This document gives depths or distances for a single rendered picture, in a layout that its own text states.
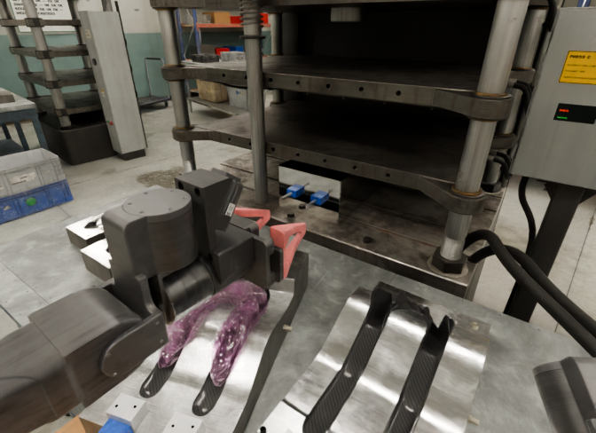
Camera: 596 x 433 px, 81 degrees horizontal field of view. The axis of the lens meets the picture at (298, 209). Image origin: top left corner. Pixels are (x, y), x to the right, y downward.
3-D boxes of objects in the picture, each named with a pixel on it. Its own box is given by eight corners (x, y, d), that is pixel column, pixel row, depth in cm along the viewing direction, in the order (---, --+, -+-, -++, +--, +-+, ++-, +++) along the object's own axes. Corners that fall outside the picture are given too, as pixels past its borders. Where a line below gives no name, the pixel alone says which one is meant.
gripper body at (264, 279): (214, 209, 44) (162, 233, 39) (277, 236, 38) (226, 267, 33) (219, 253, 47) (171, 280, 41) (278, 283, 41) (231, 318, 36)
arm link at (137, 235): (155, 178, 35) (16, 224, 27) (212, 201, 31) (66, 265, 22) (172, 271, 41) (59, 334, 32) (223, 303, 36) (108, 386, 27)
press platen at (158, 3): (537, 68, 72) (572, -45, 63) (152, 47, 137) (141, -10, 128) (552, 48, 132) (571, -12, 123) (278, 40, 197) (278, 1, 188)
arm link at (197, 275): (182, 230, 38) (121, 259, 33) (218, 247, 35) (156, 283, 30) (190, 280, 41) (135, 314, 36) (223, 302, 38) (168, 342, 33)
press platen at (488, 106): (504, 182, 84) (529, 98, 75) (163, 113, 149) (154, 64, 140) (531, 115, 144) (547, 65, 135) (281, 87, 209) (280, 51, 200)
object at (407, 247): (462, 302, 101) (468, 282, 98) (174, 193, 167) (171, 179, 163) (503, 197, 162) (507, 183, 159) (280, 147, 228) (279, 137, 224)
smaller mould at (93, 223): (90, 255, 109) (85, 239, 106) (70, 242, 115) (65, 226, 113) (139, 232, 121) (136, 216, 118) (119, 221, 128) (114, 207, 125)
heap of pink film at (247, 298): (231, 390, 62) (226, 360, 59) (147, 365, 67) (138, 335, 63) (280, 295, 84) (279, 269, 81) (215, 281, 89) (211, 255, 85)
